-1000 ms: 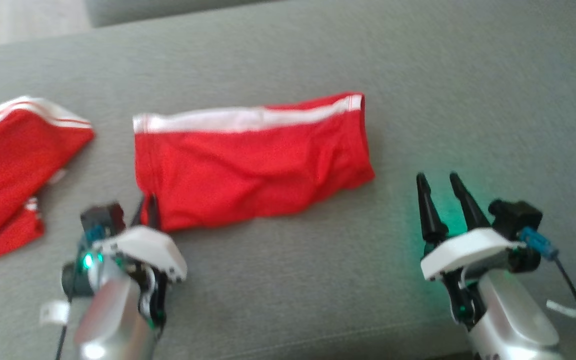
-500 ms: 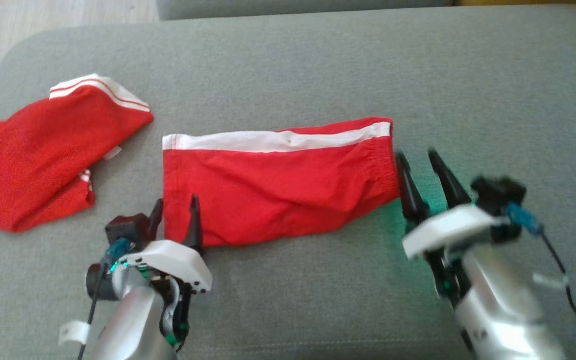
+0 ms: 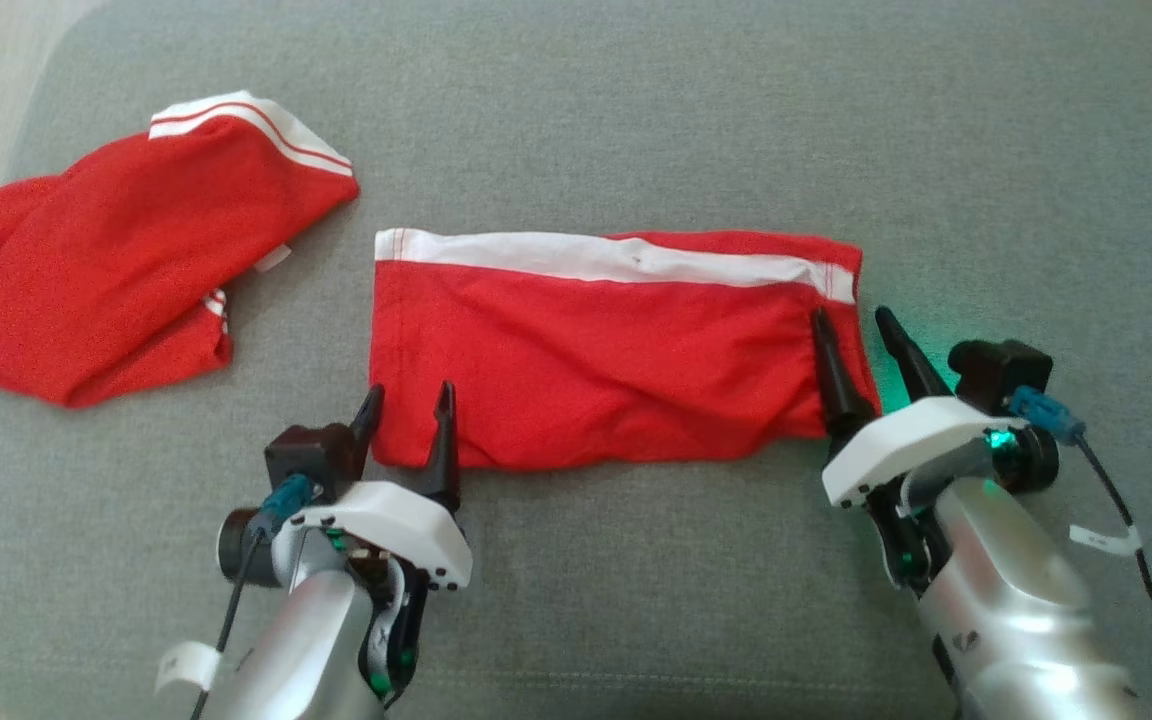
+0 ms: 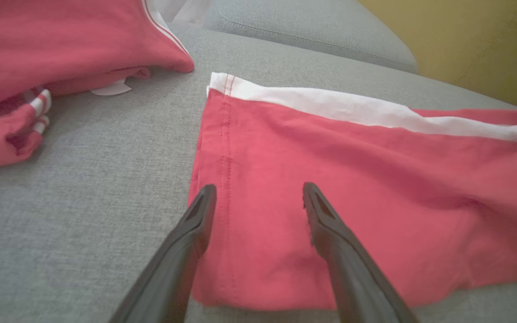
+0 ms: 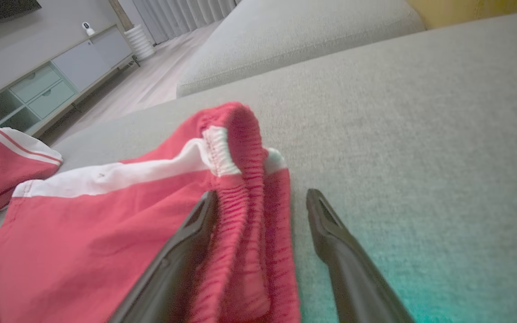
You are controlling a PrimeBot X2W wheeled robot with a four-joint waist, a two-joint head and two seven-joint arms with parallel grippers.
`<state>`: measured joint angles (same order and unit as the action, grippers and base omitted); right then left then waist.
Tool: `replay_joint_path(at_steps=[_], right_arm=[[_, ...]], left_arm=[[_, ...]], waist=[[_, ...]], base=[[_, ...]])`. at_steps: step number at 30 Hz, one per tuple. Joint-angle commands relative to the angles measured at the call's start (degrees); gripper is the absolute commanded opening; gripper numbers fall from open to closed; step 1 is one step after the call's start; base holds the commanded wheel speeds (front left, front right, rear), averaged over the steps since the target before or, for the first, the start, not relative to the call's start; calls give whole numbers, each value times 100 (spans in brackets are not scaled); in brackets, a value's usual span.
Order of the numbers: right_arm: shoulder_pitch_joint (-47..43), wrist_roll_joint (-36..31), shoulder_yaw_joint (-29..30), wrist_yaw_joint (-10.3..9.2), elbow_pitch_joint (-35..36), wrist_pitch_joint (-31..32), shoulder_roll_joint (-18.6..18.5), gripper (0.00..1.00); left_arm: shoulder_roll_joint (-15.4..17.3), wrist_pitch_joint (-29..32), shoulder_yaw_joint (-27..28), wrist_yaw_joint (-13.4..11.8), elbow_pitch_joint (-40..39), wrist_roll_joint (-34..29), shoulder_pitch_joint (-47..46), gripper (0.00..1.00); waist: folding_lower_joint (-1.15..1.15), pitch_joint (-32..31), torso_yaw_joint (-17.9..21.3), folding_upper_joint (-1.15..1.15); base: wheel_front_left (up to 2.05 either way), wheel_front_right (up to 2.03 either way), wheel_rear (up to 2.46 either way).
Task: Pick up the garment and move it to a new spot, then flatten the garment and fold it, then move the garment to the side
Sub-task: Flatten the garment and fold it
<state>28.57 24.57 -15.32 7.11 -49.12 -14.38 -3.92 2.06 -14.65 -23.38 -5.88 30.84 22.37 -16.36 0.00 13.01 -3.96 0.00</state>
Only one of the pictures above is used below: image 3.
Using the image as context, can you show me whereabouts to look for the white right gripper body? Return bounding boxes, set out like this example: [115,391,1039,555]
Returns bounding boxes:
[821,397,1060,593]

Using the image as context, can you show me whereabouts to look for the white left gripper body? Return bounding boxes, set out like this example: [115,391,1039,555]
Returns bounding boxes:
[286,480,475,703]

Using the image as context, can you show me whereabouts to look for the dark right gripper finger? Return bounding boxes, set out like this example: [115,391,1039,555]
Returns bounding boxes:
[874,306,953,404]
[810,306,879,442]

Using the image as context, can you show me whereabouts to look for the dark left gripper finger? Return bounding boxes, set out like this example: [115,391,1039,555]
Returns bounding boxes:
[348,384,386,477]
[421,380,463,515]

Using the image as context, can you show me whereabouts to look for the red shorts with white waistband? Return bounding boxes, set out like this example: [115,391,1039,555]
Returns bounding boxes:
[368,228,883,471]

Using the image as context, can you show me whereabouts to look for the red shirt with striped trim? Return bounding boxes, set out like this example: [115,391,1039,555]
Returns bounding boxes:
[0,90,361,409]

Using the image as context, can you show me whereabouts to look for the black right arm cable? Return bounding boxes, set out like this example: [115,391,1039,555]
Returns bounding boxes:
[1006,387,1152,687]

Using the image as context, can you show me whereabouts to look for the white cable label tag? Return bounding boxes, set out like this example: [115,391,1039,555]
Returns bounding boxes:
[1068,523,1145,559]
[154,640,225,699]

